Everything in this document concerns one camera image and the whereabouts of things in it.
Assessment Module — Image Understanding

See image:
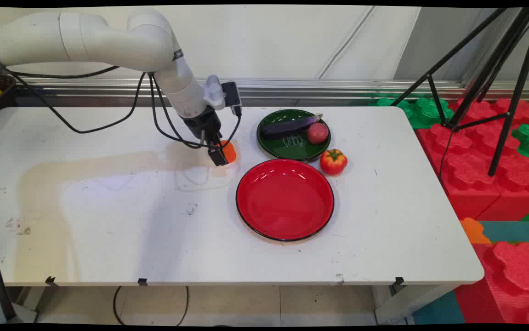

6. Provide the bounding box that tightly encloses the red plate with black rim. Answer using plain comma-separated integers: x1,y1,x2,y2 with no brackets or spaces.
235,159,335,242

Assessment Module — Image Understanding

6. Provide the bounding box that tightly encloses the black camera tripod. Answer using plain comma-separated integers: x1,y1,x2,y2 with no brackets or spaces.
391,7,529,177

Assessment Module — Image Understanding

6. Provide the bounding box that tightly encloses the orange toy carrot piece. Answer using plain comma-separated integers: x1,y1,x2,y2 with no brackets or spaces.
215,140,237,164

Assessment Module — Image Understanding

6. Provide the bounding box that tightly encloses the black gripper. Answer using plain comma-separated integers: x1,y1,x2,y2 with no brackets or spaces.
182,107,229,167

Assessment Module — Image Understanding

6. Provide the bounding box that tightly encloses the white table leg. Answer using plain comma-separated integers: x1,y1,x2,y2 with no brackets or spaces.
373,284,458,325
15,286,50,322

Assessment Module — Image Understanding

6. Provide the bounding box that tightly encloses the orange foam piece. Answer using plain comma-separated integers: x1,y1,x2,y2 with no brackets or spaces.
459,217,493,245

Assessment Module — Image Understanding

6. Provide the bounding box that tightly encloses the dark red toy apple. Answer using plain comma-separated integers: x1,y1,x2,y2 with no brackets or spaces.
307,122,330,145

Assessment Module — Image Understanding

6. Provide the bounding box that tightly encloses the dark green plate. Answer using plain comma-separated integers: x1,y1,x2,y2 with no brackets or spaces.
256,109,332,161

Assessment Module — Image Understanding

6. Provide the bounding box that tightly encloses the teal foam mat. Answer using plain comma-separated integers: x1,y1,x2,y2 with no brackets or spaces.
478,220,529,243
412,291,466,325

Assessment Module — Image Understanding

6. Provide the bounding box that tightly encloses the white ribbed camera mount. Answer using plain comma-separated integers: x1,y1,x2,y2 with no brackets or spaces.
203,74,226,111

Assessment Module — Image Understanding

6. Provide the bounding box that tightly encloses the long black arm cable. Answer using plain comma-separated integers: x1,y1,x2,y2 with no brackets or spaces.
5,64,148,135

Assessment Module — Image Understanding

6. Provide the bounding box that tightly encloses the black floor cable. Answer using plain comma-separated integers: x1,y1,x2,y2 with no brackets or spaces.
113,286,190,327

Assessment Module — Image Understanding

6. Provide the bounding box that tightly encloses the large red foam block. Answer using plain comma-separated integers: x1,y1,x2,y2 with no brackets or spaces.
454,241,529,325

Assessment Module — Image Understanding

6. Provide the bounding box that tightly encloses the red toy tomato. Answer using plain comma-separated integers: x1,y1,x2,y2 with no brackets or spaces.
319,148,348,176

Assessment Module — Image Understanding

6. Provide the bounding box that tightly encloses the purple toy eggplant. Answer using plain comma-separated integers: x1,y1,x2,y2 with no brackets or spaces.
262,113,324,140

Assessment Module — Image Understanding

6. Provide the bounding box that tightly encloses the metal wall rail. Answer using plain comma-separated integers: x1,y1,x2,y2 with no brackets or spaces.
14,77,529,107

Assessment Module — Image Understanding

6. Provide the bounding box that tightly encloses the black camera cable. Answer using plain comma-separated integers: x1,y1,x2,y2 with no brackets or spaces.
147,73,243,150

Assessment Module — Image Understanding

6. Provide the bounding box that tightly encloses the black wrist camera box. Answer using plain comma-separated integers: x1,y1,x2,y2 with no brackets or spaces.
221,81,243,117

